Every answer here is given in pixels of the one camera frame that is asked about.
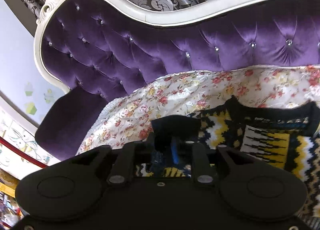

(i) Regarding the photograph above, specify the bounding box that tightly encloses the floral bedspread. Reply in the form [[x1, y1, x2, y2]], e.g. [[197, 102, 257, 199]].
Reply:
[[78, 66, 319, 154]]

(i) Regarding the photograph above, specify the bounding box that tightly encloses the yellow black patterned knit sweater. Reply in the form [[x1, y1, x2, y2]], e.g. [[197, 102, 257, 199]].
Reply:
[[136, 97, 319, 218]]

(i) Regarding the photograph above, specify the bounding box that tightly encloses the purple tufted velvet headboard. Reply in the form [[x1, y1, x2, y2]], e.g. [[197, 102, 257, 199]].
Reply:
[[34, 0, 319, 160]]

